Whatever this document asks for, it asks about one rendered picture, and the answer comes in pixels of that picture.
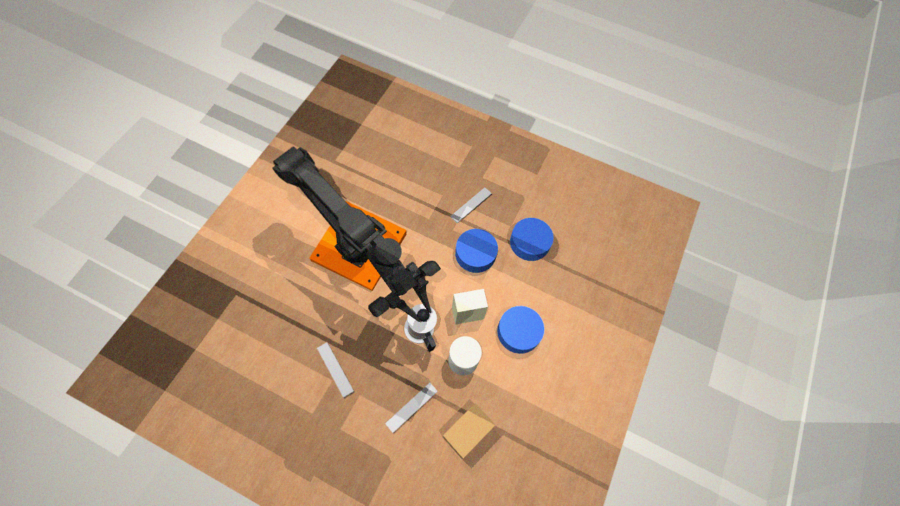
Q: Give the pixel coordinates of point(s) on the white cylinder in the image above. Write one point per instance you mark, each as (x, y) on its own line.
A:
(464, 355)

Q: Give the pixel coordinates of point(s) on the white flat bar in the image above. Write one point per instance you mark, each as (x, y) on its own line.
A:
(470, 205)
(335, 369)
(411, 407)

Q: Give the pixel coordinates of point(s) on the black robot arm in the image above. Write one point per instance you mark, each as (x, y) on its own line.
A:
(356, 235)

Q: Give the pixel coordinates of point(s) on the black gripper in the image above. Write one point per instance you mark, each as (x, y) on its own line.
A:
(392, 300)

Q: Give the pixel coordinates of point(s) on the blue cylinder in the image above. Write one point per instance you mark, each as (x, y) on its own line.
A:
(476, 250)
(531, 239)
(520, 329)

